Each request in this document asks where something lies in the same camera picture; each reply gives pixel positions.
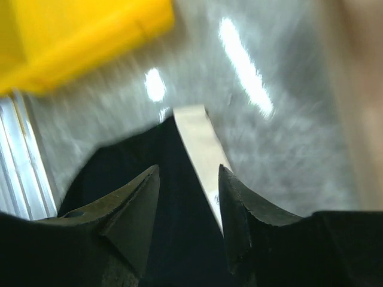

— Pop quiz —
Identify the aluminium mounting rail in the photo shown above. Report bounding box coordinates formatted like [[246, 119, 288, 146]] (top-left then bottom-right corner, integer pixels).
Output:
[[1, 90, 59, 220]]

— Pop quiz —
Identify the black underwear beige waistband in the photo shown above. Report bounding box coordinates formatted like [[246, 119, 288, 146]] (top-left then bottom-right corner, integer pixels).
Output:
[[58, 105, 234, 286]]

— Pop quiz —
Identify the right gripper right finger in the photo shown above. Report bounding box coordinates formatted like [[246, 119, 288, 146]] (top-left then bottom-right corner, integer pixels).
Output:
[[218, 166, 382, 286]]

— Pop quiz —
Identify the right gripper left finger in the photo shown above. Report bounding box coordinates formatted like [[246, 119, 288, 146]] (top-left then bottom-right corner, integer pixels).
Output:
[[1, 165, 160, 286]]

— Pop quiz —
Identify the yellow plastic tray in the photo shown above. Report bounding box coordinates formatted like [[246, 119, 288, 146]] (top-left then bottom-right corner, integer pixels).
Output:
[[1, 1, 175, 94]]

